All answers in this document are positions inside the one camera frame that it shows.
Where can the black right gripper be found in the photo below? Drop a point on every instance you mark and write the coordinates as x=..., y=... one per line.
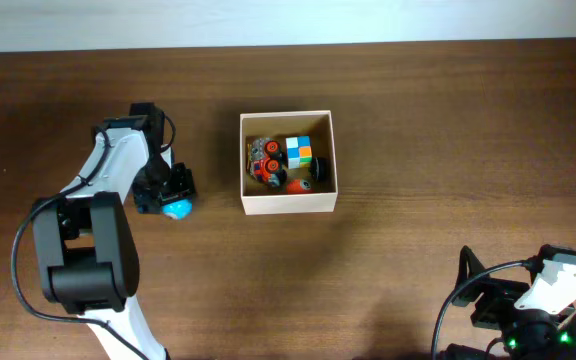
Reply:
x=491, y=301

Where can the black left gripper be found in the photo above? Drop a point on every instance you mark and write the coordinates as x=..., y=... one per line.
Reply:
x=147, y=204

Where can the blue toy ball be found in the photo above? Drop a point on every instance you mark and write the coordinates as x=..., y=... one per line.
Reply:
x=178, y=209

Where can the red toy fire truck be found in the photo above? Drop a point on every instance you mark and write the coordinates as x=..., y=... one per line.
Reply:
x=265, y=162

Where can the orange toy ball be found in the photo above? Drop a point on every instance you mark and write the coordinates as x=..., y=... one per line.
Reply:
x=298, y=186

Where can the multicoloured puzzle cube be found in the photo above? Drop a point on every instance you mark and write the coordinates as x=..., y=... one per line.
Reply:
x=299, y=152

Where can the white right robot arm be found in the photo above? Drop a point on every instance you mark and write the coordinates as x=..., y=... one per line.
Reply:
x=530, y=341

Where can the pink cardboard box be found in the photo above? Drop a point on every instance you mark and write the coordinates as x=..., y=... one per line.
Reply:
x=258, y=198

